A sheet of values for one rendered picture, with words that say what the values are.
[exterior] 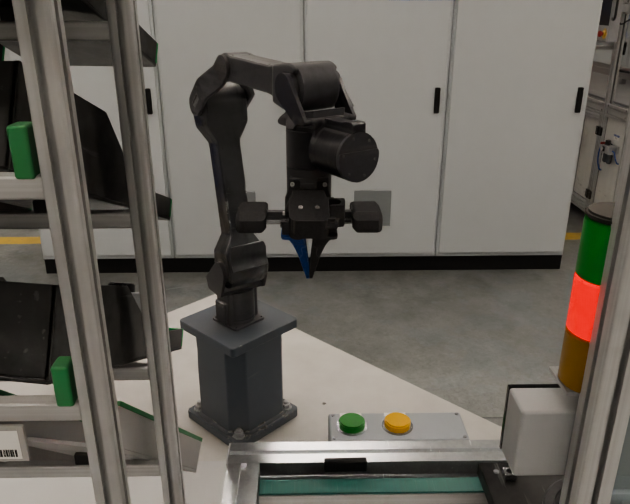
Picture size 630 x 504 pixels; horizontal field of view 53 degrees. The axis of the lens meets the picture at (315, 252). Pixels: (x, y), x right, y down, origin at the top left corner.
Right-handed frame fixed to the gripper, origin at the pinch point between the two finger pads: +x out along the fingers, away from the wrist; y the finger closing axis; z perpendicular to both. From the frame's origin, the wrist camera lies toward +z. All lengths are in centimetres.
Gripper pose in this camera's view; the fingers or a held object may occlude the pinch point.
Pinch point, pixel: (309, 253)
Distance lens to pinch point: 83.7
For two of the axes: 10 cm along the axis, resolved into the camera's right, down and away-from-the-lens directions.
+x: 0.0, 9.3, 3.7
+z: 0.2, 3.7, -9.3
